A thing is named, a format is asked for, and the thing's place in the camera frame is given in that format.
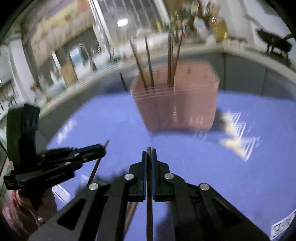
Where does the pink plastic utensil basket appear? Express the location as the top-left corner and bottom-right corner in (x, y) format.
(129, 61), (220, 135)

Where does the person's left hand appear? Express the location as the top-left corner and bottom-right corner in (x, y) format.
(1, 189), (58, 232)

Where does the large yellow oil bottle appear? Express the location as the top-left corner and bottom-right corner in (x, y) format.
(215, 16), (228, 40)

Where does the brown wooden cutting board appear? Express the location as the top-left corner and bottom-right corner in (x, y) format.
(61, 61), (78, 85)

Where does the brown wooden chopstick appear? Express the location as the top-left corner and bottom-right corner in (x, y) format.
(171, 35), (175, 85)
(129, 39), (148, 90)
(87, 140), (110, 186)
(174, 28), (185, 77)
(168, 30), (172, 85)
(125, 202), (139, 234)
(147, 146), (153, 241)

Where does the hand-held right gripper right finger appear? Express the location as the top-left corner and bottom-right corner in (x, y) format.
(151, 149), (271, 241)

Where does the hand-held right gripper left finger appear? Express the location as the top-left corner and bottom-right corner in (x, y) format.
(28, 151), (148, 241)

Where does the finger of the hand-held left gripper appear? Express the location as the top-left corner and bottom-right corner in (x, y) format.
(40, 153), (105, 171)
(44, 144), (107, 158)

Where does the blue printed tablecloth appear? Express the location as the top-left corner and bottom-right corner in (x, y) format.
(46, 91), (296, 241)

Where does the dark wooden chopstick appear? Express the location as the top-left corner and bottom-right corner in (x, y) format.
(144, 35), (155, 90)

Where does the white plastic jug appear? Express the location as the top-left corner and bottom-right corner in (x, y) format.
(194, 17), (216, 44)

